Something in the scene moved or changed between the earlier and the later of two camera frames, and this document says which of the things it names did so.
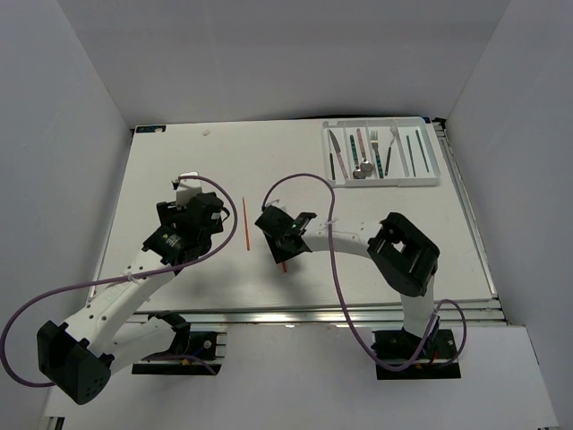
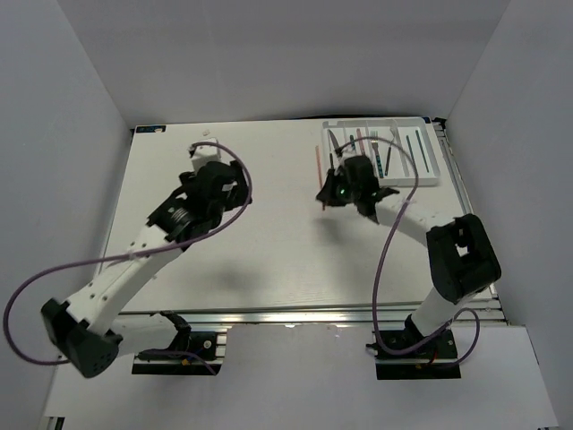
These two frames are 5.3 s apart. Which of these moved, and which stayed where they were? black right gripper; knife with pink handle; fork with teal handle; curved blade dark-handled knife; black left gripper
Moved: black left gripper; black right gripper
Stayed: knife with pink handle; fork with teal handle; curved blade dark-handled knife
